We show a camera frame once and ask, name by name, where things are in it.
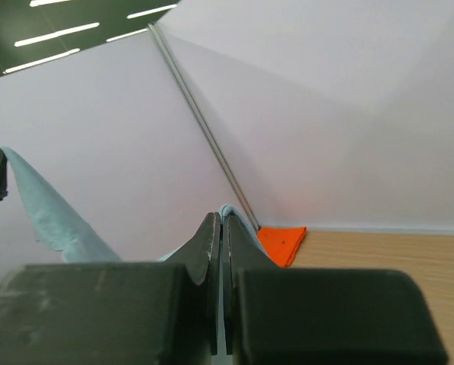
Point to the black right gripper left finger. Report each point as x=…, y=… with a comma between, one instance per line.
x=201, y=257

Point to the folded orange t shirt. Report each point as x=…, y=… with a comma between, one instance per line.
x=281, y=244

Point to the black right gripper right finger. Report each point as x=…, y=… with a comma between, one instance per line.
x=240, y=255

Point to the left aluminium corner post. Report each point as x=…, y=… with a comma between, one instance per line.
x=173, y=65

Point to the blue grey t shirt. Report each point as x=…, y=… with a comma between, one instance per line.
x=56, y=224

